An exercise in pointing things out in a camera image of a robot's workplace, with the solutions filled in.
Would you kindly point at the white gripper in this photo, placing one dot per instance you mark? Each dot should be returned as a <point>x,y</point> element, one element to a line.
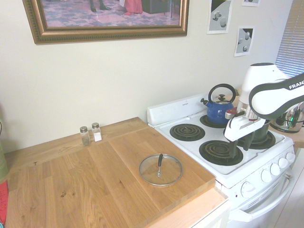
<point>237,130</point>

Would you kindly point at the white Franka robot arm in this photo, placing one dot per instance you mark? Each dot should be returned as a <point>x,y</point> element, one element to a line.
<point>261,76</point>

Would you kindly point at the dark cooking pot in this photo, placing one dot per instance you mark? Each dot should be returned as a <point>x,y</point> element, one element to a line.
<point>262,133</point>

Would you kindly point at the black coil burner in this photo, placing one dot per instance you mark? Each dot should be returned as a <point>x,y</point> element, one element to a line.
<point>268,142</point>
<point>203,120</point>
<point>187,132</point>
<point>217,153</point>

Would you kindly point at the white burner knob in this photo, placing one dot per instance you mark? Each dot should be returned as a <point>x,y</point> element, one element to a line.
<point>275,169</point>
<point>283,162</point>
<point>266,175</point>
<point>290,157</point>

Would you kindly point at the blue stovetop kettle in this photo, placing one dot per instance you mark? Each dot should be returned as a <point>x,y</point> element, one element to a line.
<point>216,111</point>

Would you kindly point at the white oven dial knob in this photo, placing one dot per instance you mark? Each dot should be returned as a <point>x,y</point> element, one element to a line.
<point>247,190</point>

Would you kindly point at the white electric stove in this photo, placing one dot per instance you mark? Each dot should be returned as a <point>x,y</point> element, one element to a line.
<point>190,147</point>

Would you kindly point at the chrome electric kettle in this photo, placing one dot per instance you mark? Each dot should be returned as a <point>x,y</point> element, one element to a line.
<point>292,120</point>

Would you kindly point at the white oven door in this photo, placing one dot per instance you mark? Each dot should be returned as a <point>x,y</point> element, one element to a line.
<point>266,204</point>

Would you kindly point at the white cabinet with counter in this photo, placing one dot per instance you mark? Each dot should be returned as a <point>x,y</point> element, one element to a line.
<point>202,213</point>

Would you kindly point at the small paper print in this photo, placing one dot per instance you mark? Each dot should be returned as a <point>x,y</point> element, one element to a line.
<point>244,41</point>

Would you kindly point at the white window blinds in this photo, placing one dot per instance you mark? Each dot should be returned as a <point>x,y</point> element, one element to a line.
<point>294,47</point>

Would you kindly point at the large paper print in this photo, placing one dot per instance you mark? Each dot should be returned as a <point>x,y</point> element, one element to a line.
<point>219,19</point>

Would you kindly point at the paper print cut by edge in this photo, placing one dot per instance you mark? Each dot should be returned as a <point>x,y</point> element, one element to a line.
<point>250,2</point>

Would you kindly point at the glass salt shaker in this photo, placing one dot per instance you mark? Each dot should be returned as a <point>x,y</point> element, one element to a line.
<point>96,134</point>

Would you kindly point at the wooden butcher block board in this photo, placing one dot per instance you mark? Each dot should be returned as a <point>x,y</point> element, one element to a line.
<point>95,178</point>

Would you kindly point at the glass pepper shaker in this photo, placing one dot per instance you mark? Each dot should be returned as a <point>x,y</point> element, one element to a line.
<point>85,137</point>

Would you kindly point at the gold framed painting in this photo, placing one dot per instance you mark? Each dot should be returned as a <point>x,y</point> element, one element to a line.
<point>95,14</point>

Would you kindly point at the green utensil cup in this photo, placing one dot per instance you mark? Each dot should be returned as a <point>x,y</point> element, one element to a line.
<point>2,161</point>

